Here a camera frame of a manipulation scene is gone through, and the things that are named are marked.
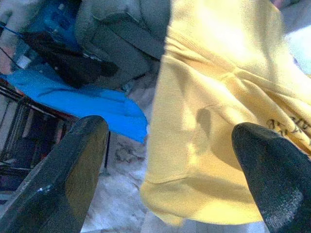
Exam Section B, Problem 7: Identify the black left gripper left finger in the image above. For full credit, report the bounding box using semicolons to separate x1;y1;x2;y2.
0;115;110;233

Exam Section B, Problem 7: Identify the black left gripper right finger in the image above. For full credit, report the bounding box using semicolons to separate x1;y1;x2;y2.
231;122;311;233

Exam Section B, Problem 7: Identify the yellow garment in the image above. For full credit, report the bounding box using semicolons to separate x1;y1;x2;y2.
140;0;311;225

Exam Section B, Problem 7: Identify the bright blue garment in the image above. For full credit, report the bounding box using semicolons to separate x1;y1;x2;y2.
6;69;149;144

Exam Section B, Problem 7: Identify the black clothes drying rack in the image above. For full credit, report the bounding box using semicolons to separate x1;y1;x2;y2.
0;80;111;175

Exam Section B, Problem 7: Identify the black garment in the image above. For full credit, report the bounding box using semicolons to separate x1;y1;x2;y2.
20;30;120;89

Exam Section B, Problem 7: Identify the grey green leather sofa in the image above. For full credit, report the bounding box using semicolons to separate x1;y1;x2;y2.
74;0;172;89

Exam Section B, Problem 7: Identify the blue plastic crate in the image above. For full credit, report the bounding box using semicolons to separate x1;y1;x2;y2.
29;0;82;53

